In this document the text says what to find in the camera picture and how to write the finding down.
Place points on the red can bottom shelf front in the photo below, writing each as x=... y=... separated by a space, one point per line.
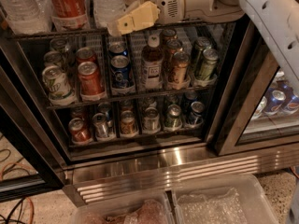
x=80 y=133

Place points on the blue pepsi can front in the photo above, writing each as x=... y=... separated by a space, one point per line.
x=122 y=75

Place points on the silver white can bottom shelf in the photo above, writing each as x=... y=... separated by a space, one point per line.
x=151 y=120

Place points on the blue pepsi can right compartment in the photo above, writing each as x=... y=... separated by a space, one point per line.
x=275 y=98

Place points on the blue pepsi can back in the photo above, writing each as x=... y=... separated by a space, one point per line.
x=117 y=48

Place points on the green can right back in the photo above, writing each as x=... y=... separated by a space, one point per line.
x=199 y=45

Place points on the red soda can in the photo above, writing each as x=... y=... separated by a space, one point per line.
x=86 y=54
x=92 y=86

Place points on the red soda can back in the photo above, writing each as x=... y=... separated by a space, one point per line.
x=86 y=54

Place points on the orange brown can middle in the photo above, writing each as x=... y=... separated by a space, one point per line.
x=172 y=46

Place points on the clear plastic bin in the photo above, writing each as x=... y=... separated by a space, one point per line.
x=227 y=199
x=141 y=207

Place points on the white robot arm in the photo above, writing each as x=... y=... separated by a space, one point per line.
x=277 y=23

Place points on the clear water bottle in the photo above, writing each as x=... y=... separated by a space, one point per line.
x=28 y=17
x=106 y=11

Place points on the orange brown can front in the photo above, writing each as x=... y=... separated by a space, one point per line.
x=178 y=77

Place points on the clear plastic bin left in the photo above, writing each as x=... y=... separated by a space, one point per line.
x=141 y=207

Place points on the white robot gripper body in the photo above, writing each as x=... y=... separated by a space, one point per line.
x=170 y=11

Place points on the clear plastic bin right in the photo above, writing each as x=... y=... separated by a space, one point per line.
x=227 y=199

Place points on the stainless steel display fridge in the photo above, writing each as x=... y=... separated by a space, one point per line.
x=101 y=98

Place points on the gold can bottom shelf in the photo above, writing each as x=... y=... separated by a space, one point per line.
x=128 y=123

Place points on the orange brown can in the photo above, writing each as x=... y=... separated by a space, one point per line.
x=168 y=34
x=172 y=46
x=178 y=77

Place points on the orange brown can back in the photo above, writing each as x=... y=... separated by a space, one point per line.
x=168 y=34

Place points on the green can back left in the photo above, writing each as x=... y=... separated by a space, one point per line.
x=62 y=45

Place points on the blue pepsi can far right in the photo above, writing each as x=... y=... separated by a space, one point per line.
x=291 y=103

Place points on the red soda can front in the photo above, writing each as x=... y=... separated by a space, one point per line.
x=92 y=86

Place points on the red cola bottle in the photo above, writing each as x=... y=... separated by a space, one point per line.
x=69 y=15

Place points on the blue can bottom shelf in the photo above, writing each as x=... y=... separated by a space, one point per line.
x=194 y=116

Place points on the iced tea bottle white cap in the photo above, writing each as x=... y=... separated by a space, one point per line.
x=151 y=58

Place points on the green 7up can front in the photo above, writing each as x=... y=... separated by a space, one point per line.
x=58 y=86

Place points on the blue pepsi can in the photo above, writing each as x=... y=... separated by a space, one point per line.
x=291 y=103
x=122 y=75
x=117 y=48

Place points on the glass fridge door right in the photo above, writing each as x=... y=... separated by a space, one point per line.
x=252 y=119

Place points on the green can right front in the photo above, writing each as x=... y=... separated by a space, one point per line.
x=207 y=65

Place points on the open fridge door left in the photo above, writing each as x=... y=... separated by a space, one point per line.
x=22 y=125

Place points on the green can bottom shelf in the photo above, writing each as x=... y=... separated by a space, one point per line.
x=172 y=119

